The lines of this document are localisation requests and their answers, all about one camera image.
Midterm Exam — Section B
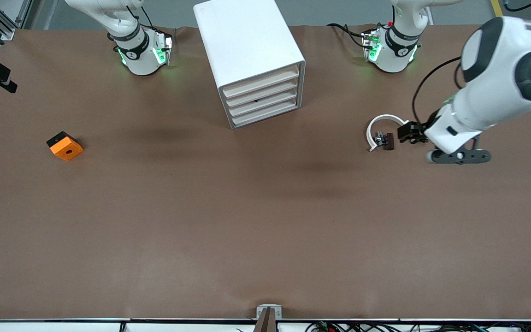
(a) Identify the black base cable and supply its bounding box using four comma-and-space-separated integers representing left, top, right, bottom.
326, 22, 368, 49

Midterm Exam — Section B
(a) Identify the white drawer cabinet shell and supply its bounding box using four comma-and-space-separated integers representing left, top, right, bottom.
194, 0, 306, 130

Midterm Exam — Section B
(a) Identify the white table edge rail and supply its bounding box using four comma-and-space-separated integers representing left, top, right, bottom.
0, 317, 531, 332

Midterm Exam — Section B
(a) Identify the white curved plastic clip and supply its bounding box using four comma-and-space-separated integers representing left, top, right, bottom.
367, 114, 410, 152

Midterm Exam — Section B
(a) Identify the aluminium profile frame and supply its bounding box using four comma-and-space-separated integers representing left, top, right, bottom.
0, 0, 33, 41

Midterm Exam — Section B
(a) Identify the grey metal bracket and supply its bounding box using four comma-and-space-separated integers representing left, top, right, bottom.
256, 304, 283, 320

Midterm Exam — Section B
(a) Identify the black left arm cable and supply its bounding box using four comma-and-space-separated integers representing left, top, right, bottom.
412, 56, 463, 124

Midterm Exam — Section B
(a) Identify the orange and black button box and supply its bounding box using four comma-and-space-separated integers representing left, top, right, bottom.
46, 131, 84, 162

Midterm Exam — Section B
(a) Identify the tangled cable bundle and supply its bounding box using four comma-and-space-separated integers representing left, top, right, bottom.
305, 321, 531, 332

